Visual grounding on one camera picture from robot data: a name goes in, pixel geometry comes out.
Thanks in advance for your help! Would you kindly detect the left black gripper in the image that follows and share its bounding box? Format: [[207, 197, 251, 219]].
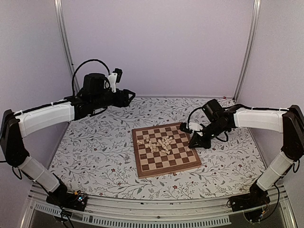
[[92, 88, 136, 110]]

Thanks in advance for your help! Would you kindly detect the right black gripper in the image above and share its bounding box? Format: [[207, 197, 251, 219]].
[[189, 120, 228, 149]]

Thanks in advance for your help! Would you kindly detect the wooden chess board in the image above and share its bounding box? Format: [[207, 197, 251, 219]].
[[132, 123, 201, 179]]

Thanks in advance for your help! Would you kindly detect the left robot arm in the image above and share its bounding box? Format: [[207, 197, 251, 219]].
[[0, 71, 135, 206]]

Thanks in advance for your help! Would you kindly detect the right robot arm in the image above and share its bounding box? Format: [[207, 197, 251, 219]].
[[180, 99, 304, 207]]

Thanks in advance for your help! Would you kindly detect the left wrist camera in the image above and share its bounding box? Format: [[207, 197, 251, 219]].
[[108, 68, 123, 93]]

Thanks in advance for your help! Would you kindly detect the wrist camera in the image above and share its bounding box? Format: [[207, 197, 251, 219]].
[[108, 68, 123, 93], [180, 122, 204, 133]]

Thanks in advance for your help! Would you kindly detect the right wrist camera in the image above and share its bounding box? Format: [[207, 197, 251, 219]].
[[180, 122, 204, 133]]

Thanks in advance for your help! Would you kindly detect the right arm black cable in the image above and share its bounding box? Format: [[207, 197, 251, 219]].
[[186, 106, 207, 124]]

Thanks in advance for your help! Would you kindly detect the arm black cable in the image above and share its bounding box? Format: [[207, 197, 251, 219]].
[[186, 106, 207, 124], [71, 59, 112, 95]]

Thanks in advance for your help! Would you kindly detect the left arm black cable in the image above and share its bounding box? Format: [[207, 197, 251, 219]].
[[71, 59, 112, 95]]

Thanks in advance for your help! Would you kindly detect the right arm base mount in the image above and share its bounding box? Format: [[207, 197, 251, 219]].
[[228, 187, 270, 212]]

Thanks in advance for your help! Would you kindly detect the front aluminium rail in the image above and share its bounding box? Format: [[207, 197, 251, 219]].
[[21, 184, 298, 228]]

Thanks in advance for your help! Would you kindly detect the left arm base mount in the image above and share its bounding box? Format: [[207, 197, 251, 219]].
[[46, 189, 88, 211]]

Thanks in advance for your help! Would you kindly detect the left aluminium frame post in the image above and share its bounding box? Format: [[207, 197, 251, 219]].
[[53, 0, 83, 100]]

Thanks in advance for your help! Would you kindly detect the aluminium frame post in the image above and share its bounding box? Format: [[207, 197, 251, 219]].
[[53, 0, 83, 100], [233, 0, 261, 102]]

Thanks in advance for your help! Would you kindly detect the right aluminium frame post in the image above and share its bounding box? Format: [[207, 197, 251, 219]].
[[233, 0, 261, 102]]

